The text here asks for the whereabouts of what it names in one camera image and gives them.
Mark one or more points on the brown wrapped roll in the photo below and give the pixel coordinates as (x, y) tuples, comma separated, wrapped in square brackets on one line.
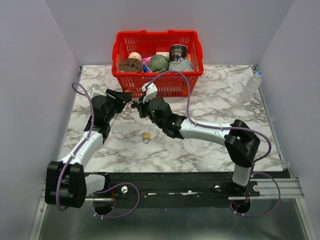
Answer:
[(131, 65)]

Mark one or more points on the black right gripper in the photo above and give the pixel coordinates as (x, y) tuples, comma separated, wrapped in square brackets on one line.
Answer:
[(141, 105)]

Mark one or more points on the pink packet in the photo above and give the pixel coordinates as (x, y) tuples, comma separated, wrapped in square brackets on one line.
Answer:
[(145, 64)]

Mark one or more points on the black can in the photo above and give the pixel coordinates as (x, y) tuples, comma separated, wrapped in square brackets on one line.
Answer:
[(177, 53)]

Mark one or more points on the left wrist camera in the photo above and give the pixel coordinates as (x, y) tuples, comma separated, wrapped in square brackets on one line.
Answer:
[(95, 91)]

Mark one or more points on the grey wrapped roll in basket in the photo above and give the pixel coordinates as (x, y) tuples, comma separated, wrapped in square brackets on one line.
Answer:
[(181, 66)]

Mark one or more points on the clear plastic bottle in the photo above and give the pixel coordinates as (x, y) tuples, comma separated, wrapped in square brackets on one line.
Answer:
[(251, 86)]

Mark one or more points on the brass padlock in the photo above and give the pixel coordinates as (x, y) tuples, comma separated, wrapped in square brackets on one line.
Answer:
[(146, 136)]

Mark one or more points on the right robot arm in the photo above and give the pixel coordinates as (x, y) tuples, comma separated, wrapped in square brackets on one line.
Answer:
[(241, 143)]

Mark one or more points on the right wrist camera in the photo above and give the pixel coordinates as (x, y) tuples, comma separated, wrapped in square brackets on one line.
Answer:
[(150, 91)]

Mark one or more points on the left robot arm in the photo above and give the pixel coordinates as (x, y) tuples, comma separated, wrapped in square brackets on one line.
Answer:
[(67, 185)]

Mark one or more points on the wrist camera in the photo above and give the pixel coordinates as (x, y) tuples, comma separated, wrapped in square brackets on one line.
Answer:
[(95, 91), (150, 91)]

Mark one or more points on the green round ball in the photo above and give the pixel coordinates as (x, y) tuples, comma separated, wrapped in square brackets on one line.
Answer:
[(158, 63)]

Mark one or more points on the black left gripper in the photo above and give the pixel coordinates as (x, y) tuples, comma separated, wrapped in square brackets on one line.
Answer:
[(121, 99)]

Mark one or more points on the beige egg shaped object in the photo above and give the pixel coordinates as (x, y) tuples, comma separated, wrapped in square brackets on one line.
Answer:
[(135, 55)]

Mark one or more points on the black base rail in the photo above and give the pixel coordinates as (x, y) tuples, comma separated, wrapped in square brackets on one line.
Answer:
[(173, 190)]

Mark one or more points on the orange black padlock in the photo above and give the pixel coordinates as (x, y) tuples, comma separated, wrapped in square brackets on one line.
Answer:
[(125, 90)]

